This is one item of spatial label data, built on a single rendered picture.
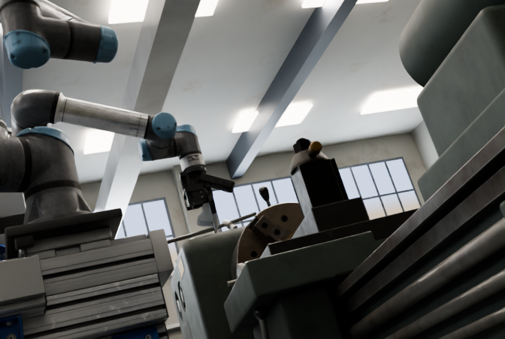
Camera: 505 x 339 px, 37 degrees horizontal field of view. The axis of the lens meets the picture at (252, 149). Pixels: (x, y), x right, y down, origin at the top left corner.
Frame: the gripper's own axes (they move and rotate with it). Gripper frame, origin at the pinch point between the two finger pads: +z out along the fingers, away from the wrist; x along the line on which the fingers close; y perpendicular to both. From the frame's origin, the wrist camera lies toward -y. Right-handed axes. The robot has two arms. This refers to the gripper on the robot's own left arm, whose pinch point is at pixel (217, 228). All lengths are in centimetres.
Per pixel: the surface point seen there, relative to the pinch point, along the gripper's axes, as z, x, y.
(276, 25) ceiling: -404, -562, -248
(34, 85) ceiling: -403, -608, 55
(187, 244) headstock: 7.1, 14.7, 12.3
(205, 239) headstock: 6.8, 14.8, 7.0
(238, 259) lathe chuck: 18.8, 31.6, 2.8
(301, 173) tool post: 20, 91, -1
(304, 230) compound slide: 30, 88, 1
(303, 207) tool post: 25, 87, -1
